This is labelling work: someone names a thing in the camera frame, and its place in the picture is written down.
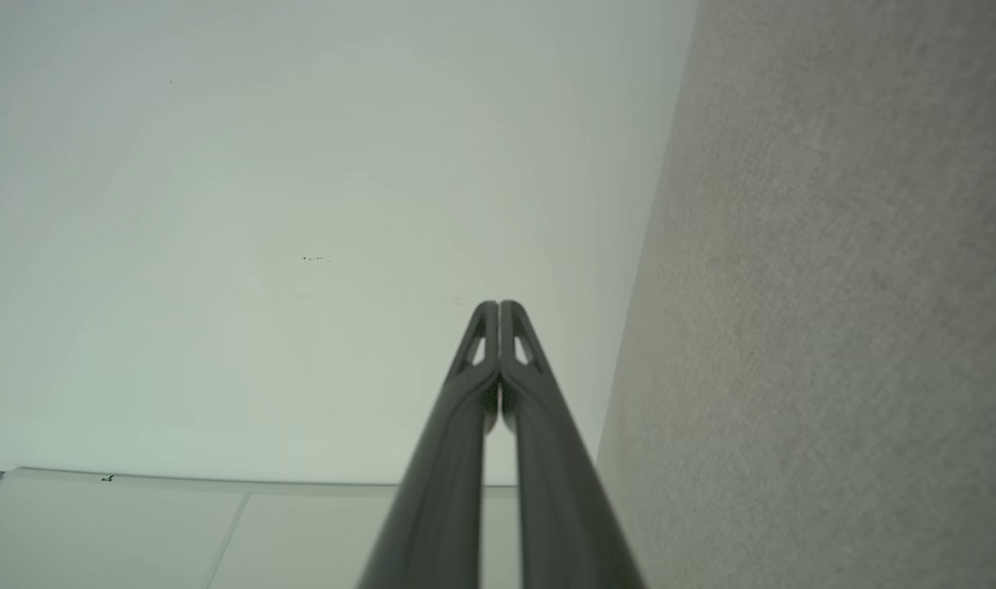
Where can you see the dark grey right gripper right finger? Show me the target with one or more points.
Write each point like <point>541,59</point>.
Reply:
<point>563,507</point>

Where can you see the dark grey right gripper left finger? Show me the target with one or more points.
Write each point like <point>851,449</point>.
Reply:
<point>432,507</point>

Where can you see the grey fabric work surface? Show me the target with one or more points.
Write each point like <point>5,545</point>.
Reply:
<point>833,286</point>

